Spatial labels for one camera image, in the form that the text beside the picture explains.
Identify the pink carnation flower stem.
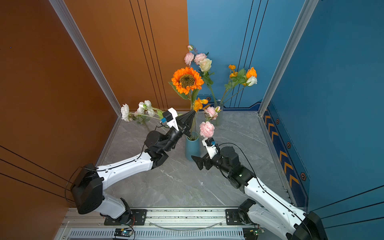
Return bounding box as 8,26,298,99
199,106,222,138

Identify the teal cylinder vase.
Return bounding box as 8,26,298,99
185,132,201,162

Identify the clear ribbed glass vase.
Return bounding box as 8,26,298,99
213,101,224,127

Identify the orange sunflower stem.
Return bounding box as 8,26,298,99
169,67,204,110

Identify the pale pink flower spray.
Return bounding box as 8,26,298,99
121,100,164,125

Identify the cream rose stem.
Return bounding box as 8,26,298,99
199,58,217,105

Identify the small orange flower sprig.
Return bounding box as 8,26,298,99
220,65,238,106

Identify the pink rose branch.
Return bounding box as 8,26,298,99
183,44,215,104

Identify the white rose stem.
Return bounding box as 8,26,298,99
224,76,258,103

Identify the large orange rose stem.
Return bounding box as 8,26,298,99
226,67,257,100

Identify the orange poppy stem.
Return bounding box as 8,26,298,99
190,98,209,141

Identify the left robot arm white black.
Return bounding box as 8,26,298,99
71,108,196,225

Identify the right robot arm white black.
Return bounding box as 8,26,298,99
192,146,328,240

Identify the right circuit board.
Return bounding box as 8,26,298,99
242,228,265,240

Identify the circuit board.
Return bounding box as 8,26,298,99
242,228,265,240
113,228,135,240

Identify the left circuit board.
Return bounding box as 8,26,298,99
113,228,135,240

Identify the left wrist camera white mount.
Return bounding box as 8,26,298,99
161,108,179,131

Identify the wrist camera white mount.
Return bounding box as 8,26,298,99
202,138,218,160
161,108,179,131

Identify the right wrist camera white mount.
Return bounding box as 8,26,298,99
202,138,218,160

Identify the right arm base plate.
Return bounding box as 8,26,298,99
225,209,253,226

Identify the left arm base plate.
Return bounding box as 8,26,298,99
104,209,148,227

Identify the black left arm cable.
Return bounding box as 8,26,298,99
64,166,82,206

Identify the aluminium front rail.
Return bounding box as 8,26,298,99
59,206,313,229

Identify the right aluminium corner post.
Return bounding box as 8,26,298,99
258,0,319,117

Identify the aluminium corner post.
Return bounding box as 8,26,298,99
258,0,319,117
49,0,121,117

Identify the left aluminium corner post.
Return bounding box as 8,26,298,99
49,0,121,117

